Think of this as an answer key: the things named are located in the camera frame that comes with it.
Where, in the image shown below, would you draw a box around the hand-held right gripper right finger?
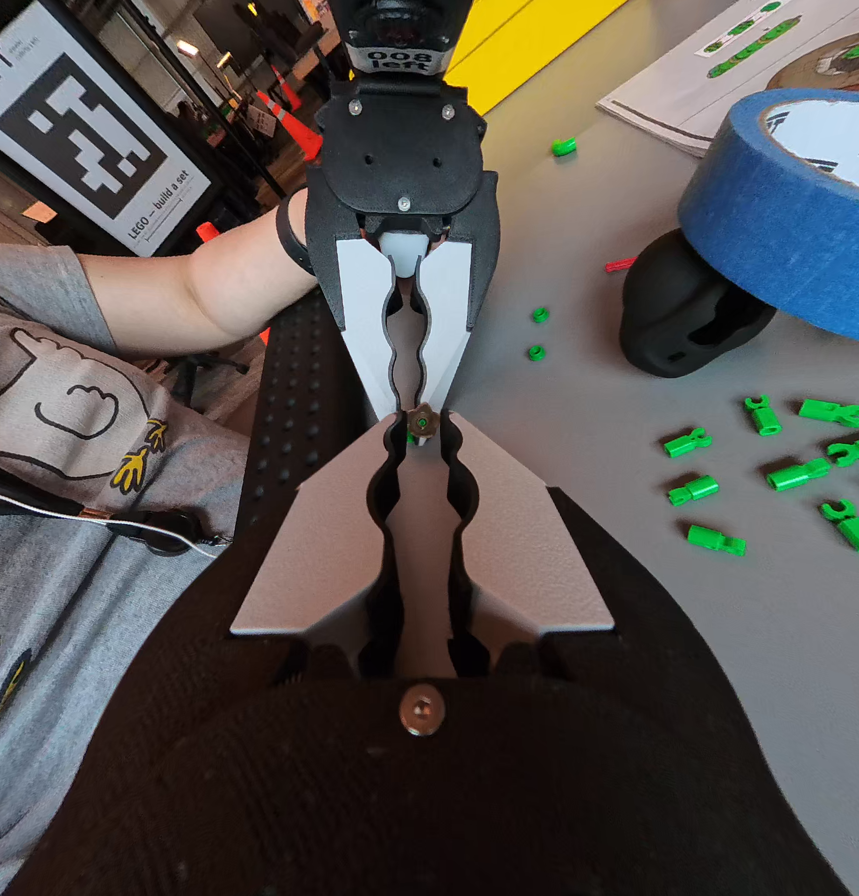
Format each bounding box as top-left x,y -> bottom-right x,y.
441,410 -> 615,653

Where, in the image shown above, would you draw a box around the white cord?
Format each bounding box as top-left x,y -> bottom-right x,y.
0,489 -> 220,559

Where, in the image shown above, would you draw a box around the black rounded device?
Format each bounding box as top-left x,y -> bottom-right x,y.
620,227 -> 778,379

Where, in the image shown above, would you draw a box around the yellow plastic bin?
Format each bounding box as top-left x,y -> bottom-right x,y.
443,0 -> 629,116

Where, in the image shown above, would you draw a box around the black framed marker sign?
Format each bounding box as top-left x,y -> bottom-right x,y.
0,0 -> 216,256

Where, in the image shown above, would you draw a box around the blue masking tape roll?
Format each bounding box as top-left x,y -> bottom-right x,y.
677,87 -> 859,345

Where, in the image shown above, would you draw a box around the person's left forearm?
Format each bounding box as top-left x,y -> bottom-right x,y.
78,189 -> 320,359

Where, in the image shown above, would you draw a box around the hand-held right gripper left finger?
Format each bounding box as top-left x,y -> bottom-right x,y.
230,412 -> 409,641

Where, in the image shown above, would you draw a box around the black wrist strap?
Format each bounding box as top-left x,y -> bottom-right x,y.
275,188 -> 317,276

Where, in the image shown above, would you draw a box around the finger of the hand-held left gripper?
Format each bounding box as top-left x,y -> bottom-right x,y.
415,240 -> 474,410
335,238 -> 404,421

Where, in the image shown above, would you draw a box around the scattered small green lego pieces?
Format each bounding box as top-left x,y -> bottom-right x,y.
663,394 -> 859,557

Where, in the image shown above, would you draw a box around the lego instruction booklet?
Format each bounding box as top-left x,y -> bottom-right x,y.
596,0 -> 859,158

